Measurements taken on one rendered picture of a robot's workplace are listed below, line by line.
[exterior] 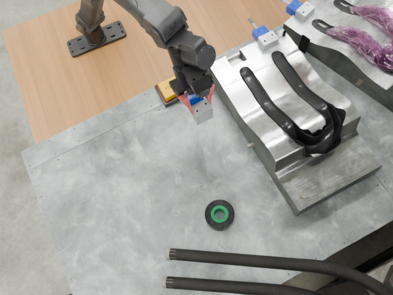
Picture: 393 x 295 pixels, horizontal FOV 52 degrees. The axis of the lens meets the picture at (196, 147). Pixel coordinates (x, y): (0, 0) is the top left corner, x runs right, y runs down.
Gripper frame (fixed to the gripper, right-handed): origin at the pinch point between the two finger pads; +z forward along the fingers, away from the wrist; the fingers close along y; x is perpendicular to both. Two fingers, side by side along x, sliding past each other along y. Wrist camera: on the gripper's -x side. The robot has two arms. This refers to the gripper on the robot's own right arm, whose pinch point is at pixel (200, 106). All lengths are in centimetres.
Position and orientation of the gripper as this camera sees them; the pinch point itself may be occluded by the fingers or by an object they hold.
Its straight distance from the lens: 109.4
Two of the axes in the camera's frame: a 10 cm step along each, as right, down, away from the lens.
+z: 2.9, 7.2, 6.3
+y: 8.8, -4.5, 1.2
